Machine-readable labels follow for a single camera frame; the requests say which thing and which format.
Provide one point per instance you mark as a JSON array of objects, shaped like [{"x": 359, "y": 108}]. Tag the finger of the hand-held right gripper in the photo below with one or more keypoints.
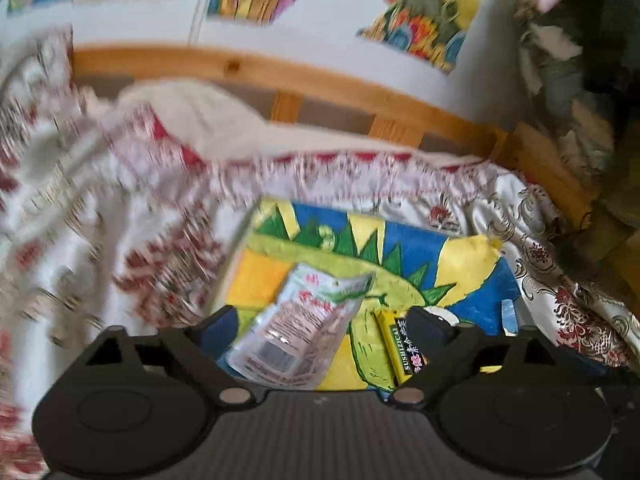
[{"x": 508, "y": 317}]

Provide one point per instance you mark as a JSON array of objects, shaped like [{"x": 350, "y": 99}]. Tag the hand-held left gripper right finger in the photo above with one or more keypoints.
[{"x": 425, "y": 331}]

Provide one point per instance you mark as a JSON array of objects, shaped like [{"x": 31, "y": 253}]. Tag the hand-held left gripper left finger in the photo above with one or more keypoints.
[{"x": 222, "y": 331}]

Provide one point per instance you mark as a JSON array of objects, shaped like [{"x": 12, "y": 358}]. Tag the white snack packet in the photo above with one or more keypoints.
[{"x": 295, "y": 330}]

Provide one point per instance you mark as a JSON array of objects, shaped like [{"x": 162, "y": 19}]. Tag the silver tray with colourful drawing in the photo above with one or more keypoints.
[{"x": 450, "y": 260}]

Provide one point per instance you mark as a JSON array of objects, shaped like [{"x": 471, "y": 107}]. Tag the white red floral blanket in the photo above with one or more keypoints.
[{"x": 75, "y": 220}]

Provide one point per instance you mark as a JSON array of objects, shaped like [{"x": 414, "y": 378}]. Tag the white bed sheet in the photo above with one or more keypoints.
[{"x": 200, "y": 110}]

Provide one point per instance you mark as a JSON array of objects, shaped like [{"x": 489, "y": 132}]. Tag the dark cloth pile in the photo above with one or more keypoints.
[{"x": 590, "y": 60}]

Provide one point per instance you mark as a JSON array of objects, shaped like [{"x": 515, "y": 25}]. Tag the wooden bed frame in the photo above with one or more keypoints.
[{"x": 300, "y": 75}]

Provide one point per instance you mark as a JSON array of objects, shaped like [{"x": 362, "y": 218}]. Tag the colourful wall poster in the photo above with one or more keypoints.
[{"x": 425, "y": 15}]

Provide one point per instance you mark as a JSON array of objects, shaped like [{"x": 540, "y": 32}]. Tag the white wall pipe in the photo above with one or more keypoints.
[{"x": 202, "y": 0}]

